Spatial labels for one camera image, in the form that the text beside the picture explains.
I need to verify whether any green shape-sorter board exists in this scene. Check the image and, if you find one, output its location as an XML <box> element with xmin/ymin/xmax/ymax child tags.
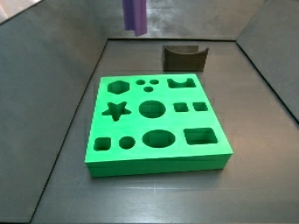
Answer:
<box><xmin>85</xmin><ymin>73</ymin><xmax>232</xmax><ymax>177</ymax></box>

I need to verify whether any dark brown cradle fixture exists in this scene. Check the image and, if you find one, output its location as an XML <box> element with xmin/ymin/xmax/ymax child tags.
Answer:
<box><xmin>163</xmin><ymin>45</ymin><xmax>210</xmax><ymax>72</ymax></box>

